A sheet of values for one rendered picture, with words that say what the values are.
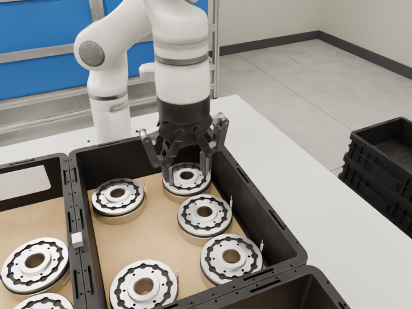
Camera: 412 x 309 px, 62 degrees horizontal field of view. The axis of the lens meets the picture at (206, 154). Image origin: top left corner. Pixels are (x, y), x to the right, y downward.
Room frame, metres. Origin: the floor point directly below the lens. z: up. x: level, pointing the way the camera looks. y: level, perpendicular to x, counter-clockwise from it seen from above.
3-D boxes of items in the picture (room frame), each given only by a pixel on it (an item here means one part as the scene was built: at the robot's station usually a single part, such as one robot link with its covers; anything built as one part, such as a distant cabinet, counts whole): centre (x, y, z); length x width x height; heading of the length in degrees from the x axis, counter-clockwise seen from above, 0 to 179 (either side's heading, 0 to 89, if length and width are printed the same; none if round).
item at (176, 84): (0.45, 0.04, 1.15); 0.11 x 0.09 x 0.06; 23
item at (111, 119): (0.75, 0.24, 0.87); 0.09 x 0.09 x 0.17; 20
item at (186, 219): (0.45, 0.00, 0.86); 0.10 x 0.10 x 0.01
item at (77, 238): (0.32, 0.19, 0.94); 0.02 x 0.01 x 0.01; 22
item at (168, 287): (0.29, 0.09, 0.86); 0.10 x 0.10 x 0.01
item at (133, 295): (0.29, 0.09, 0.86); 0.05 x 0.05 x 0.01
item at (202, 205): (0.45, 0.00, 0.86); 0.05 x 0.05 x 0.01
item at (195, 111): (0.43, 0.03, 1.08); 0.08 x 0.08 x 0.09
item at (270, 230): (0.42, 0.06, 0.87); 0.40 x 0.30 x 0.11; 22
